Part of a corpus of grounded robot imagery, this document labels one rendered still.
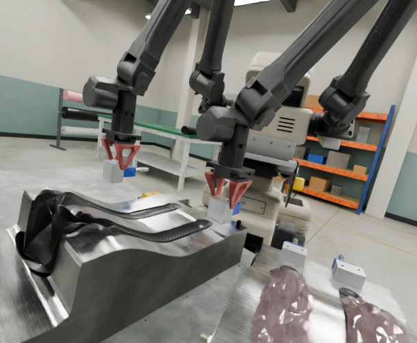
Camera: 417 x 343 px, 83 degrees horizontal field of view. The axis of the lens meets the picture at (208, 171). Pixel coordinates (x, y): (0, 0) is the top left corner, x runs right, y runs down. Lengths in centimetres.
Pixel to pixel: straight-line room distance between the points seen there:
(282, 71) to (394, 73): 550
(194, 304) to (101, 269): 20
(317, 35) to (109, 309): 54
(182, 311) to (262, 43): 675
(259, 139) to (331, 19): 45
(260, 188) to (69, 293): 73
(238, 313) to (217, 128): 31
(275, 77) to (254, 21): 684
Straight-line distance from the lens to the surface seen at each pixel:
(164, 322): 44
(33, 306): 38
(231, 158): 53
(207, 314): 46
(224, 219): 57
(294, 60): 51
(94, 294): 35
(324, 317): 39
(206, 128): 48
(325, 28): 53
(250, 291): 38
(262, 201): 91
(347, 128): 91
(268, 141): 86
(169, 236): 49
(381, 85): 592
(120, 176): 69
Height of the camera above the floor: 111
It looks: 11 degrees down
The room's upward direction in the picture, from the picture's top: 11 degrees clockwise
